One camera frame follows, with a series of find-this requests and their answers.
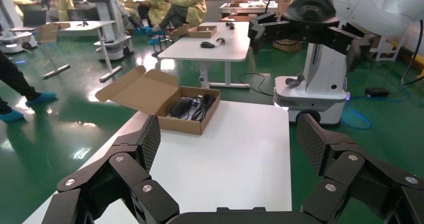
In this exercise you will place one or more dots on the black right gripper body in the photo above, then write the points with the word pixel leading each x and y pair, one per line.
pixel 311 14

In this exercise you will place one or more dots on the white metal stand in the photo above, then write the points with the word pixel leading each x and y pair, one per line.
pixel 386 47

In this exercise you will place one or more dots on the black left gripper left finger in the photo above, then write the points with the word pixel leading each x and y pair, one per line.
pixel 126 169

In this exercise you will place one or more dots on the brown cardboard storage box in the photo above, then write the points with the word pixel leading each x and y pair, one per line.
pixel 139 93

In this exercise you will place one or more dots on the white wheeled robot with column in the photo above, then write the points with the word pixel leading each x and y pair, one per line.
pixel 308 97

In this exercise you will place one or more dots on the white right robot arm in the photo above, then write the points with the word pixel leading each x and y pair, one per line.
pixel 374 4

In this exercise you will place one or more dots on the yellow pipe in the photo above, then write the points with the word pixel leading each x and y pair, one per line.
pixel 407 55

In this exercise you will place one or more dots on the tall brown cardboard box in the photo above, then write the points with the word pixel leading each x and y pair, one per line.
pixel 284 6

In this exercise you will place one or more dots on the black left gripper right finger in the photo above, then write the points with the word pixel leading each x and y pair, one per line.
pixel 351 176

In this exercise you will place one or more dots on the white pedestal table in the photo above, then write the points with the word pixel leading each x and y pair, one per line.
pixel 228 47

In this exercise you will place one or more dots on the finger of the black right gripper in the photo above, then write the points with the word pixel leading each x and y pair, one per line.
pixel 268 30
pixel 351 44

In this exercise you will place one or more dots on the white table with metal legs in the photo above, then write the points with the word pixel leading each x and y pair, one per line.
pixel 96 25

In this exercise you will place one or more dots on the low brown cardboard box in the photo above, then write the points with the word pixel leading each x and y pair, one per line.
pixel 288 46

